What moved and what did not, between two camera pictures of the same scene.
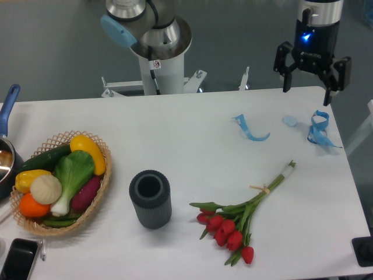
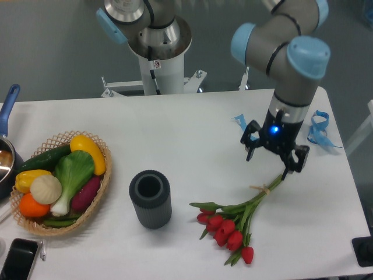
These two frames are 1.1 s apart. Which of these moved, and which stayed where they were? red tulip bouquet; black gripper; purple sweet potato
Moved: black gripper
Stayed: purple sweet potato; red tulip bouquet
